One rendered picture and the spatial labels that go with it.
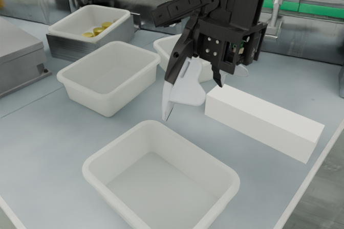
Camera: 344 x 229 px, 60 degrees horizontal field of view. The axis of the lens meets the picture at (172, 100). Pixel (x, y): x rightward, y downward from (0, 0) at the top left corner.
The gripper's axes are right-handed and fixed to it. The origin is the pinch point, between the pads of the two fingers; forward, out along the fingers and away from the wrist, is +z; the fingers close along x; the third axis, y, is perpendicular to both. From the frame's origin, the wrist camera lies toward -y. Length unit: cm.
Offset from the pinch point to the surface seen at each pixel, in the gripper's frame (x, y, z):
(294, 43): 56, -2, 4
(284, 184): 12.1, 15.5, 15.7
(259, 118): 18.0, 5.7, 8.8
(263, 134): 18.6, 7.4, 12.3
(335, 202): 55, 27, 49
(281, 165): 15.8, 13.3, 15.1
